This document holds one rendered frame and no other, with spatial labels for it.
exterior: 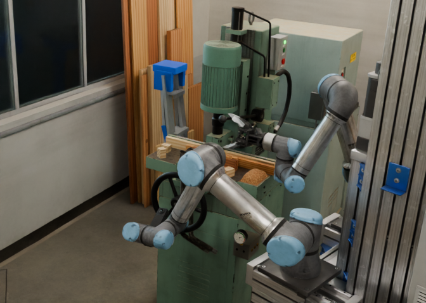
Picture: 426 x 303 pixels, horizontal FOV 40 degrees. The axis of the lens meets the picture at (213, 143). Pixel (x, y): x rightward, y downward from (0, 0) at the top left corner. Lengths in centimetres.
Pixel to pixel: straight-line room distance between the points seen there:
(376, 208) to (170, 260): 129
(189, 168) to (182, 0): 268
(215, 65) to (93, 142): 171
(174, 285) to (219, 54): 122
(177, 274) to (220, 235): 37
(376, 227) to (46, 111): 226
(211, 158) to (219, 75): 68
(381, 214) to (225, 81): 97
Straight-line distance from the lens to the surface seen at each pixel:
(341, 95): 234
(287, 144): 246
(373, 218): 215
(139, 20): 413
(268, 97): 287
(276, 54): 292
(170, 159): 287
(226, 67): 266
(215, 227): 283
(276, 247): 200
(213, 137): 280
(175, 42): 443
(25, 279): 366
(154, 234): 232
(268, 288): 230
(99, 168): 430
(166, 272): 312
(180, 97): 372
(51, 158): 387
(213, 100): 271
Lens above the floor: 201
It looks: 21 degrees down
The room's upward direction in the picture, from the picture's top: 3 degrees clockwise
